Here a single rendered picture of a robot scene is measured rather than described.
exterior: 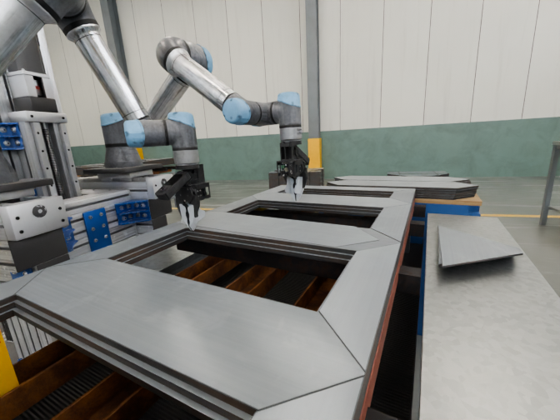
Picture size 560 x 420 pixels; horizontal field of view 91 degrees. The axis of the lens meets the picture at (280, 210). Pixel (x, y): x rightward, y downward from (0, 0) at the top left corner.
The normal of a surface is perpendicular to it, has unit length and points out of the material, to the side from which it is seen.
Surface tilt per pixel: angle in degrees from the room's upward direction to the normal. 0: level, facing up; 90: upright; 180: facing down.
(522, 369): 0
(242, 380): 0
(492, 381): 0
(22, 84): 90
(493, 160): 90
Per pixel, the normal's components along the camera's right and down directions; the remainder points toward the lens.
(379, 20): -0.28, 0.25
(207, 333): -0.05, -0.97
